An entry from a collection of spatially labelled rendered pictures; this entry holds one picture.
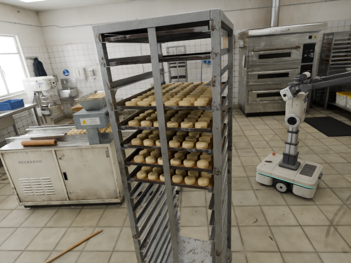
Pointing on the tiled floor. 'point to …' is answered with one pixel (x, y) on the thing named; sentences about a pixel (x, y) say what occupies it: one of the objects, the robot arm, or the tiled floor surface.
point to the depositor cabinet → (63, 174)
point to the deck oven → (274, 65)
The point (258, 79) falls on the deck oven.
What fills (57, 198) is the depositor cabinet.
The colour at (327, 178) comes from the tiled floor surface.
